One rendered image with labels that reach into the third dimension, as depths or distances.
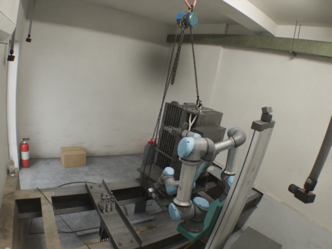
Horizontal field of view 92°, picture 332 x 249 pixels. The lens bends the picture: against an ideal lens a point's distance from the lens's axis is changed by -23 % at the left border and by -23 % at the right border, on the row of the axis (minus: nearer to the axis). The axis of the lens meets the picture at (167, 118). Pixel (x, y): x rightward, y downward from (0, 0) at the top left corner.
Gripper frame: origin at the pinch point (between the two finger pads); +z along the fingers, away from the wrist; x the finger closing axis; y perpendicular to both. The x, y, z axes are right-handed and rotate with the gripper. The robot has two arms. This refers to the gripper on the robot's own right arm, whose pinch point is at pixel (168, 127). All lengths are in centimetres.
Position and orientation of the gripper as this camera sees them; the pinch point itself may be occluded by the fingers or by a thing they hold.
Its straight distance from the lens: 176.7
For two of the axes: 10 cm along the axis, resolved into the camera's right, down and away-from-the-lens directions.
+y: -1.9, 9.6, 1.9
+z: -7.8, -2.7, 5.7
